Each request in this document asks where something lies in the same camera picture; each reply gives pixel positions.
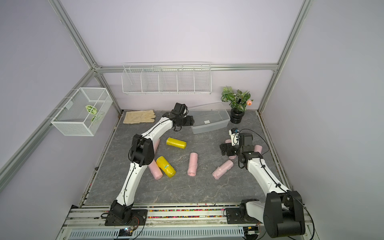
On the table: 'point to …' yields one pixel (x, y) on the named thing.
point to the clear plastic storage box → (209, 117)
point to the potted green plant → (238, 102)
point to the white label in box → (207, 121)
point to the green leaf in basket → (89, 107)
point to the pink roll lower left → (155, 170)
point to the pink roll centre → (192, 164)
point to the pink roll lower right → (222, 170)
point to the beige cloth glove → (139, 116)
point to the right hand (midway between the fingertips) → (227, 144)
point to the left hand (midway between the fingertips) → (191, 121)
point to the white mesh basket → (84, 113)
